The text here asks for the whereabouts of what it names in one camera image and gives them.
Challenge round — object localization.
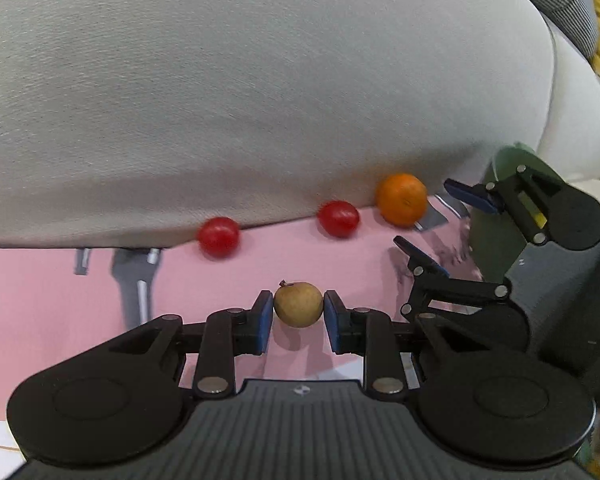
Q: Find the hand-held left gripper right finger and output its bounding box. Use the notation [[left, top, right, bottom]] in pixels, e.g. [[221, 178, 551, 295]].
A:
[[323, 290, 483, 396]]

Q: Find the pink checkered printed mat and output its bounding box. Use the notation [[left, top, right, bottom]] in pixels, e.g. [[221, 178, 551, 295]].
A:
[[0, 192, 483, 463]]

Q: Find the red cherry tomato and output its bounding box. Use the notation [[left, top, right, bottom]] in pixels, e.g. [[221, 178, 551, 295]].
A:
[[197, 216, 241, 259], [317, 200, 360, 239]]

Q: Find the orange tangerine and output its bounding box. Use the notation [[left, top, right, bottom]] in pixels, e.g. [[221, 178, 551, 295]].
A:
[[375, 173, 429, 227]]

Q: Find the green plate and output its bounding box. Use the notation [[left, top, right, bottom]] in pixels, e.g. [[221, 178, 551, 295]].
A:
[[467, 142, 568, 286]]

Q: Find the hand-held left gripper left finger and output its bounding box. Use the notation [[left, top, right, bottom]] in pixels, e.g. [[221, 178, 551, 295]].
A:
[[107, 290, 274, 396]]

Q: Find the brown longan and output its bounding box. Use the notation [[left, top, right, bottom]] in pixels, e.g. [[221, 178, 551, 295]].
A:
[[273, 280, 324, 329]]

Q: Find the beige sofa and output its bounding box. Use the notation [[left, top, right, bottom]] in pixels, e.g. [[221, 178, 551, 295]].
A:
[[0, 0, 600, 251]]

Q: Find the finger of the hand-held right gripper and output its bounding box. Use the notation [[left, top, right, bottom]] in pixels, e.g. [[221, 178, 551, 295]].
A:
[[392, 235, 512, 322], [443, 164, 551, 247]]

